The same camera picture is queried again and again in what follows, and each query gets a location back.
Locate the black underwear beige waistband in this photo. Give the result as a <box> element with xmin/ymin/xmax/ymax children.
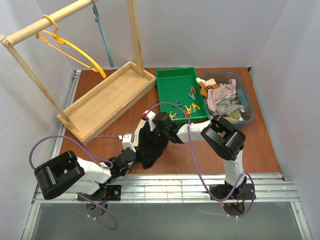
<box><xmin>133</xmin><ymin>119</ymin><xmax>169</xmax><ymax>170</ymax></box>

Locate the teal clothespin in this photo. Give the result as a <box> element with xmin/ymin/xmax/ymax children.
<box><xmin>188</xmin><ymin>92</ymin><xmax>196</xmax><ymax>100</ymax></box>

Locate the yellow plastic hanger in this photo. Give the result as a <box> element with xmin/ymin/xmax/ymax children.
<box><xmin>35</xmin><ymin>14</ymin><xmax>107</xmax><ymax>79</ymax></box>

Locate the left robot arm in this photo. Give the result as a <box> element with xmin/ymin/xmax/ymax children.
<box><xmin>34</xmin><ymin>148</ymin><xmax>136</xmax><ymax>201</ymax></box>

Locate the blue plastic hanger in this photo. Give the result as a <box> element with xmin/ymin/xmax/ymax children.
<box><xmin>91</xmin><ymin>0</ymin><xmax>115</xmax><ymax>68</ymax></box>

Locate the yellow clothespin front left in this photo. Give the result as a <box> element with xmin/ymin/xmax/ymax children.
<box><xmin>169</xmin><ymin>111</ymin><xmax>177</xmax><ymax>120</ymax></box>

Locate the yellow clothespin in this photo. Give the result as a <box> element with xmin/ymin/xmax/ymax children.
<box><xmin>191</xmin><ymin>103</ymin><xmax>201</xmax><ymax>112</ymax></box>
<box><xmin>169</xmin><ymin>111</ymin><xmax>177</xmax><ymax>120</ymax></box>

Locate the orange clothespin front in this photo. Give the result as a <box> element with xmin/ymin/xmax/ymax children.
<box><xmin>184</xmin><ymin>105</ymin><xmax>192</xmax><ymax>117</ymax></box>

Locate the dark grey clothespin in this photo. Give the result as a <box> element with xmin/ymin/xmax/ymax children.
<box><xmin>172</xmin><ymin>100</ymin><xmax>182</xmax><ymax>108</ymax></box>

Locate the yellow clothespin right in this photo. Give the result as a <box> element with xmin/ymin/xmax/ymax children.
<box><xmin>191</xmin><ymin>103</ymin><xmax>201</xmax><ymax>112</ymax></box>

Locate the green plastic tray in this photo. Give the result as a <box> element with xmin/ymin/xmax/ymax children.
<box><xmin>155</xmin><ymin>67</ymin><xmax>208</xmax><ymax>124</ymax></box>

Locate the wooden clothes rack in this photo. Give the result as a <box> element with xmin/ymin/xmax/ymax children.
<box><xmin>0</xmin><ymin>0</ymin><xmax>156</xmax><ymax>145</ymax></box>

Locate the pile of clothes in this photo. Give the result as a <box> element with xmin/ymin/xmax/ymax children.
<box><xmin>196</xmin><ymin>77</ymin><xmax>246</xmax><ymax>124</ymax></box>

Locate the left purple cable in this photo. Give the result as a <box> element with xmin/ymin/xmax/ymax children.
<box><xmin>29</xmin><ymin>134</ymin><xmax>126</xmax><ymax>231</ymax></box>

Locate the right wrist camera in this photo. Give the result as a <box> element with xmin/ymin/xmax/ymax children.
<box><xmin>142</xmin><ymin>110</ymin><xmax>156</xmax><ymax>132</ymax></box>

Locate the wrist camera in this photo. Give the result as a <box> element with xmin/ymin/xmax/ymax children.
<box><xmin>142</xmin><ymin>110</ymin><xmax>156</xmax><ymax>132</ymax></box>
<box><xmin>121</xmin><ymin>133</ymin><xmax>136</xmax><ymax>152</ymax></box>

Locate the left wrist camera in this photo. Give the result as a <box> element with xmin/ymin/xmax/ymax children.
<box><xmin>121</xmin><ymin>133</ymin><xmax>136</xmax><ymax>152</ymax></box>

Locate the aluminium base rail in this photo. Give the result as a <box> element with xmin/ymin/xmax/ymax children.
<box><xmin>31</xmin><ymin>174</ymin><xmax>301</xmax><ymax>205</ymax></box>

